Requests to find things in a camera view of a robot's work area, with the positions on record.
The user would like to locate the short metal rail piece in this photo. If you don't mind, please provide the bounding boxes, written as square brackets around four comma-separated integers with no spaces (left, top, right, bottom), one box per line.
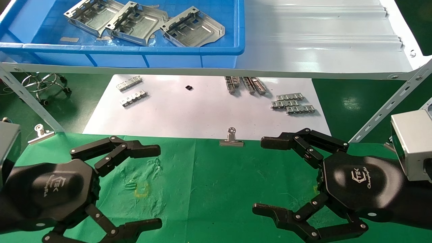
[242,77,267,95]
[225,77,241,93]

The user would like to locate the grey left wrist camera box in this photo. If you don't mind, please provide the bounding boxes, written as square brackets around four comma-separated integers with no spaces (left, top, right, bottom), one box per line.
[0,117,21,169]

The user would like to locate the green cloth mat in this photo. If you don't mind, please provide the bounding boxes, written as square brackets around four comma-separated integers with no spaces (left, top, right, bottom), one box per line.
[0,132,432,243]

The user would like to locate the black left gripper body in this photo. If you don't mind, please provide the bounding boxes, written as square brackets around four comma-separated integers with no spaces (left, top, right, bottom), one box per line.
[6,159,101,233]

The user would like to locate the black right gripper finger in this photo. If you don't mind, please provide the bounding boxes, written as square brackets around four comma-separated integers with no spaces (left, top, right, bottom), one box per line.
[252,192,369,243]
[261,128,350,169]

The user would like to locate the chrome stool base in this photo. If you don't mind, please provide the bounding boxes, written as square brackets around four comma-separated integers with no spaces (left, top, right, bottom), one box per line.
[21,73,72,106]

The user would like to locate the perforated metal shelf strut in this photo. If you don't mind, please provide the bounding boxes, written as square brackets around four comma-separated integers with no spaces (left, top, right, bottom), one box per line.
[0,64,65,133]
[349,60,432,143]

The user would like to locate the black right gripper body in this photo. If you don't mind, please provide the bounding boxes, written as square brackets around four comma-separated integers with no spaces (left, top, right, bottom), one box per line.
[317,151,406,223]

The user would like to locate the blue plastic bin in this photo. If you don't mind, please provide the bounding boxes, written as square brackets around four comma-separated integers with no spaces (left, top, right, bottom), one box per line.
[0,0,245,68]

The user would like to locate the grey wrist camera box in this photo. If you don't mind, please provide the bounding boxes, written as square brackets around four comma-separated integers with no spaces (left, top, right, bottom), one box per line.
[0,117,21,169]
[390,109,432,183]

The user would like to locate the white corrugated shelf panel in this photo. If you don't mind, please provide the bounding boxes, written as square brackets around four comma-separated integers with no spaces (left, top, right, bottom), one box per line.
[0,0,432,81]

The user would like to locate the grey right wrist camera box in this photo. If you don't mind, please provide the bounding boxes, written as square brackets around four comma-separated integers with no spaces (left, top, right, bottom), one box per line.
[390,109,432,183]

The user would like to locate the white paper sheet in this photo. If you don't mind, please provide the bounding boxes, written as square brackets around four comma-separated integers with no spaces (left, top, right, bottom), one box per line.
[83,75,332,140]

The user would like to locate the small notched metal strip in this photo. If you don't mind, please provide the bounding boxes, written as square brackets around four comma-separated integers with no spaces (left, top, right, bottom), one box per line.
[116,76,142,92]
[120,90,148,108]

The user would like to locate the stamped metal bracket plate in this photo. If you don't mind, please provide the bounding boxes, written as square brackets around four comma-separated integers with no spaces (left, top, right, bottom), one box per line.
[105,2,168,47]
[63,0,125,37]
[160,6,225,48]

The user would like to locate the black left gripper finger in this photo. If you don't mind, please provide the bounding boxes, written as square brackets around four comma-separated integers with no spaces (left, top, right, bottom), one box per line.
[70,136,161,178]
[42,204,163,243]

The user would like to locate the silver binder clip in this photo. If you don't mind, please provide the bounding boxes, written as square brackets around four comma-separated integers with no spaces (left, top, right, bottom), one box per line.
[219,127,244,147]
[28,124,55,145]

